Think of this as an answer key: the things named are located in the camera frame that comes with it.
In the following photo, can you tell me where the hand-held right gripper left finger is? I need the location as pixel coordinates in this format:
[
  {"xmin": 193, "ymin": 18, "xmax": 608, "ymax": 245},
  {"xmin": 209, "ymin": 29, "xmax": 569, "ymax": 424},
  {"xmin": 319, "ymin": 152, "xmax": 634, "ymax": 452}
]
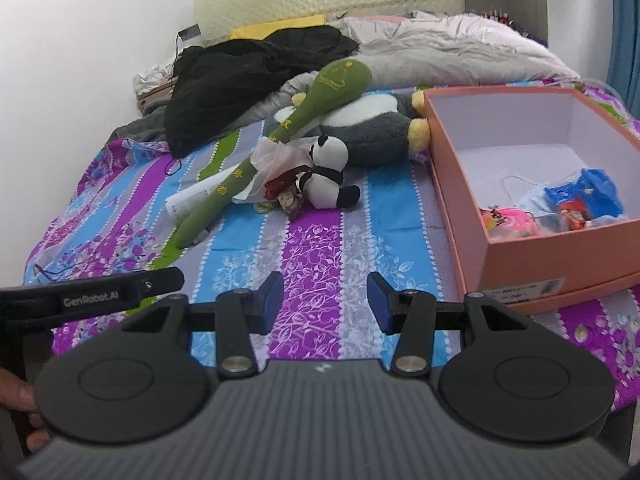
[{"xmin": 122, "ymin": 271, "xmax": 285, "ymax": 378}]

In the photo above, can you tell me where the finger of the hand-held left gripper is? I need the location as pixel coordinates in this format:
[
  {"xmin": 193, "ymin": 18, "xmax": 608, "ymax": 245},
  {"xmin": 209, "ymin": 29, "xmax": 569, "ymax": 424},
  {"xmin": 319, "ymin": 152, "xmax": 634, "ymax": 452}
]
[{"xmin": 0, "ymin": 266, "xmax": 186, "ymax": 336}]

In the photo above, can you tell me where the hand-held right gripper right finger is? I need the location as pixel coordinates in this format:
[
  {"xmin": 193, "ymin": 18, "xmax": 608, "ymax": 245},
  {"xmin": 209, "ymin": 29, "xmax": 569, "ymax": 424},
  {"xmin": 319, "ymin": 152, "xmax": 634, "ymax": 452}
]
[{"xmin": 366, "ymin": 271, "xmax": 531, "ymax": 377}]

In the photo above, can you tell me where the pink toy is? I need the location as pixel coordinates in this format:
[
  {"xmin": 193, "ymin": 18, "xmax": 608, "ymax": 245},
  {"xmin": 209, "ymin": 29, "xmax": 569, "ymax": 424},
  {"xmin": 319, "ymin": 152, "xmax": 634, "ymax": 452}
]
[{"xmin": 479, "ymin": 204, "xmax": 542, "ymax": 237}]

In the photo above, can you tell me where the orange cardboard box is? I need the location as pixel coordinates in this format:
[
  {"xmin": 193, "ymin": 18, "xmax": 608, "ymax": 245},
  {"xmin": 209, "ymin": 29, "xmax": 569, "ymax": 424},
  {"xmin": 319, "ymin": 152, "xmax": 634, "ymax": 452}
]
[{"xmin": 422, "ymin": 85, "xmax": 640, "ymax": 317}]

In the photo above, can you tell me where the blue face mask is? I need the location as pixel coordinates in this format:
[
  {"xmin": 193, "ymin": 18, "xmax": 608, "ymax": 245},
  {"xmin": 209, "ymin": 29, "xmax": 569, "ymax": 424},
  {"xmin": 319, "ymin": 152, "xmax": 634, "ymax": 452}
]
[{"xmin": 501, "ymin": 175, "xmax": 557, "ymax": 217}]

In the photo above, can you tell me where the blue snack packet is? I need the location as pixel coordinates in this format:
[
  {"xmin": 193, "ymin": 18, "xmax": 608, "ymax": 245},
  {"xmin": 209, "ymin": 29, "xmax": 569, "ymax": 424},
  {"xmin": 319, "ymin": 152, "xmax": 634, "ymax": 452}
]
[{"xmin": 544, "ymin": 167, "xmax": 629, "ymax": 231}]

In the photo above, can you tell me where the person's left hand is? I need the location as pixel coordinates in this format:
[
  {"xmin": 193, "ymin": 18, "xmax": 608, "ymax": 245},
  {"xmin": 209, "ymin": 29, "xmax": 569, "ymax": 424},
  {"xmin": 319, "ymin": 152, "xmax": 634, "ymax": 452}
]
[{"xmin": 0, "ymin": 366, "xmax": 52, "ymax": 456}]

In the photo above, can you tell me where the purple blue floral bedsheet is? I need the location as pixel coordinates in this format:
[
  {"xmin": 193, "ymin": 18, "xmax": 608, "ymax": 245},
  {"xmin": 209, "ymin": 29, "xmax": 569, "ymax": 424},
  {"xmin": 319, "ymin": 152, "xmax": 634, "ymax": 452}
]
[{"xmin": 24, "ymin": 79, "xmax": 640, "ymax": 411}]

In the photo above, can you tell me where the red snack packet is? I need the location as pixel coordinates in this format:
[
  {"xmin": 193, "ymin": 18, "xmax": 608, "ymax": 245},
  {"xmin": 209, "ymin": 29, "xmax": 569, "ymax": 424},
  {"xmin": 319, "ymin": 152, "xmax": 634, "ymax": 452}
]
[
  {"xmin": 264, "ymin": 171, "xmax": 301, "ymax": 202},
  {"xmin": 556, "ymin": 198, "xmax": 599, "ymax": 231}
]

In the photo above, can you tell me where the white paper packet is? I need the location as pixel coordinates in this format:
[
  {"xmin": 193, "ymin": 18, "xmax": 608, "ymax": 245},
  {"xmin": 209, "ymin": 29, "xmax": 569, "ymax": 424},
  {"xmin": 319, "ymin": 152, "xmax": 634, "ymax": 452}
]
[{"xmin": 165, "ymin": 172, "xmax": 239, "ymax": 227}]

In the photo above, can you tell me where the panda plush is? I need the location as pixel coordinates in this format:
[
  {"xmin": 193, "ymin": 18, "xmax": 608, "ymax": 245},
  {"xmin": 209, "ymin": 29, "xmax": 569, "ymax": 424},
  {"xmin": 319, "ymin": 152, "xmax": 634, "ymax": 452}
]
[{"xmin": 295, "ymin": 134, "xmax": 362, "ymax": 209}]

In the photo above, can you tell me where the clear plastic bag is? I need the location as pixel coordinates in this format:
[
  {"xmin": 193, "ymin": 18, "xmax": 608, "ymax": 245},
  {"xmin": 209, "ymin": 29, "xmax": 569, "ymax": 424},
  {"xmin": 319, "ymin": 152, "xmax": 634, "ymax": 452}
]
[{"xmin": 247, "ymin": 136, "xmax": 314, "ymax": 217}]

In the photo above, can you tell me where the grey white penguin plush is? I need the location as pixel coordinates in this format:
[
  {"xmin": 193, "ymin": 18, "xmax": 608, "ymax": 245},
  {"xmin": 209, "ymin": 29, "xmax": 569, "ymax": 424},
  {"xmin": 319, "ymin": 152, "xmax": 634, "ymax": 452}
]
[{"xmin": 275, "ymin": 89, "xmax": 432, "ymax": 168}]

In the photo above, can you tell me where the grey cloth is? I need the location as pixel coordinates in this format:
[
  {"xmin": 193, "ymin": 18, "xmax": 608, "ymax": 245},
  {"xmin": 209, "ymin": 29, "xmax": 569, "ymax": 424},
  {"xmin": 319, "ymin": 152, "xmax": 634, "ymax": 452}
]
[{"xmin": 107, "ymin": 109, "xmax": 174, "ymax": 144}]

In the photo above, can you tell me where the brown cardboard box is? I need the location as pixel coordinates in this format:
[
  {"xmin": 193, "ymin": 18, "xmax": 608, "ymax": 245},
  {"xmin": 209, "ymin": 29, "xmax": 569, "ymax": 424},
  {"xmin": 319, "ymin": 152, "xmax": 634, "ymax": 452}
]
[{"xmin": 137, "ymin": 85, "xmax": 176, "ymax": 116}]

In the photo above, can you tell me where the black clothing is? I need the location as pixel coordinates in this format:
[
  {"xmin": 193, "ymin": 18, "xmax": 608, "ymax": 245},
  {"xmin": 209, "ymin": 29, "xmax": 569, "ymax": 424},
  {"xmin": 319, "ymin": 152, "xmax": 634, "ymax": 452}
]
[{"xmin": 164, "ymin": 25, "xmax": 360, "ymax": 159}]

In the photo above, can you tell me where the long green plush stick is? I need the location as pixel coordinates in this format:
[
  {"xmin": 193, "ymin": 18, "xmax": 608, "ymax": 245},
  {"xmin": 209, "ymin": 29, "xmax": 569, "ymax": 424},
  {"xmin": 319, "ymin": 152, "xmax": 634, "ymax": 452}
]
[{"xmin": 172, "ymin": 57, "xmax": 374, "ymax": 249}]

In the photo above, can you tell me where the white crumpled cloth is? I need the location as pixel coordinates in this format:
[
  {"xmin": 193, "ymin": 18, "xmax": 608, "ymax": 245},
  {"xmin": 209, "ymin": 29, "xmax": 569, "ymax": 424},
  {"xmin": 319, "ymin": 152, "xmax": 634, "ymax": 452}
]
[{"xmin": 132, "ymin": 62, "xmax": 181, "ymax": 94}]

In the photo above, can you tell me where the grey white quilt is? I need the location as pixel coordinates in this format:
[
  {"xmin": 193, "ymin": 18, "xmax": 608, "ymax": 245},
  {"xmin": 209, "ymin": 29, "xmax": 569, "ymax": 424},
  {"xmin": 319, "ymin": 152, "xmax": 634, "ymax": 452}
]
[{"xmin": 252, "ymin": 10, "xmax": 581, "ymax": 121}]

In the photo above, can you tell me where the yellow cloth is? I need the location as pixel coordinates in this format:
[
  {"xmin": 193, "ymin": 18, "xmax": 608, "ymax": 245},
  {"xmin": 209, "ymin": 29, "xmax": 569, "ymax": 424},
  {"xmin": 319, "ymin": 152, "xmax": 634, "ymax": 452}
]
[{"xmin": 229, "ymin": 13, "xmax": 328, "ymax": 41}]

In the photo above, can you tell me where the pink cloth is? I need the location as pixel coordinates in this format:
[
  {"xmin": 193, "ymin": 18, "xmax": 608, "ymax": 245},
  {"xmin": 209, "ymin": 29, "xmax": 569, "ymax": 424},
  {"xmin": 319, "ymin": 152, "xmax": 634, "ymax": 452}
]
[{"xmin": 349, "ymin": 13, "xmax": 407, "ymax": 24}]

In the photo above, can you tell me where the row of colourful items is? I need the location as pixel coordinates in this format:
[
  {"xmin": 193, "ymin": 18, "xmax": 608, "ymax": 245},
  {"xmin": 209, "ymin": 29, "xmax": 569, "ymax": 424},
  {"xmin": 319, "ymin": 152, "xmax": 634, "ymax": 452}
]
[{"xmin": 474, "ymin": 7, "xmax": 519, "ymax": 27}]

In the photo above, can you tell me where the blue curtain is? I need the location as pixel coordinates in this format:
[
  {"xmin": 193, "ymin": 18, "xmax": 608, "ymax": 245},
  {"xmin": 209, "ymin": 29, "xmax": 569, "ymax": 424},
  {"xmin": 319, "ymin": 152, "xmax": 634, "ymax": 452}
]
[{"xmin": 606, "ymin": 0, "xmax": 640, "ymax": 107}]

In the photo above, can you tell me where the thin black cord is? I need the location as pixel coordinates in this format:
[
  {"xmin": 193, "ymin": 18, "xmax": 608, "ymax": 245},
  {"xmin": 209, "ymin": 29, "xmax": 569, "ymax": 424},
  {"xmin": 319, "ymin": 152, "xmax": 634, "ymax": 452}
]
[{"xmin": 31, "ymin": 261, "xmax": 69, "ymax": 282}]

